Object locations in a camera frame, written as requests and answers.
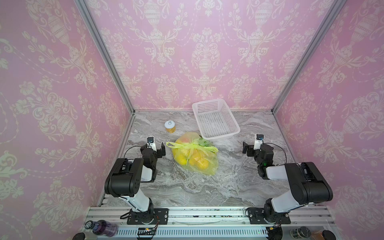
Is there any purple drink bottle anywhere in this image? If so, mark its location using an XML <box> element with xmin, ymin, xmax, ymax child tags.
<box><xmin>84</xmin><ymin>220</ymin><xmax>118</xmax><ymax>237</ymax></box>

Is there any white plastic basket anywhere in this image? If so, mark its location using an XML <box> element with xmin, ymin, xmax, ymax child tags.
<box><xmin>192</xmin><ymin>99</ymin><xmax>241</xmax><ymax>141</ymax></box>

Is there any black round knob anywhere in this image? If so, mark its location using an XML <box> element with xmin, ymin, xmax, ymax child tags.
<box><xmin>321</xmin><ymin>230</ymin><xmax>337</xmax><ymax>240</ymax></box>

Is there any aluminium rail base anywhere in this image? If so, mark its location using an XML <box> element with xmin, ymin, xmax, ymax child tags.
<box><xmin>86</xmin><ymin>206</ymin><xmax>343</xmax><ymax>240</ymax></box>

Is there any yellow plastic bag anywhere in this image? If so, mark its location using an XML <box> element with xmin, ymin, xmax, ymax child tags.
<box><xmin>166</xmin><ymin>132</ymin><xmax>219</xmax><ymax>176</ymax></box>

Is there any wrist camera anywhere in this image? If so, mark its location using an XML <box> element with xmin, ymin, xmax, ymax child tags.
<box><xmin>254</xmin><ymin>134</ymin><xmax>264</xmax><ymax>150</ymax></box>
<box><xmin>147</xmin><ymin>137</ymin><xmax>157</xmax><ymax>151</ymax></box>

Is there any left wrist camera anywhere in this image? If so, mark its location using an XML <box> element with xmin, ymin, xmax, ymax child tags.
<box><xmin>147</xmin><ymin>137</ymin><xmax>157</xmax><ymax>151</ymax></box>

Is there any round metal tin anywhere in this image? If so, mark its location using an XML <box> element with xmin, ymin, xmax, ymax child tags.
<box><xmin>290</xmin><ymin>226</ymin><xmax>312</xmax><ymax>240</ymax></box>

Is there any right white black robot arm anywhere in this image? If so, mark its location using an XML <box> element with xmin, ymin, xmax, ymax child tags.
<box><xmin>243</xmin><ymin>141</ymin><xmax>333</xmax><ymax>225</ymax></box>

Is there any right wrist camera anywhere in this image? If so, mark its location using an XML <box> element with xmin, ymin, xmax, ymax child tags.
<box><xmin>254</xmin><ymin>134</ymin><xmax>264</xmax><ymax>150</ymax></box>

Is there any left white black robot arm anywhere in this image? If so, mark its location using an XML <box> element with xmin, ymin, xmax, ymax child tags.
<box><xmin>104</xmin><ymin>142</ymin><xmax>166</xmax><ymax>225</ymax></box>

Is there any small jar white lid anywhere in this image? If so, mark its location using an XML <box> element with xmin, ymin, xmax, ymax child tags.
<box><xmin>165</xmin><ymin>120</ymin><xmax>176</xmax><ymax>133</ymax></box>

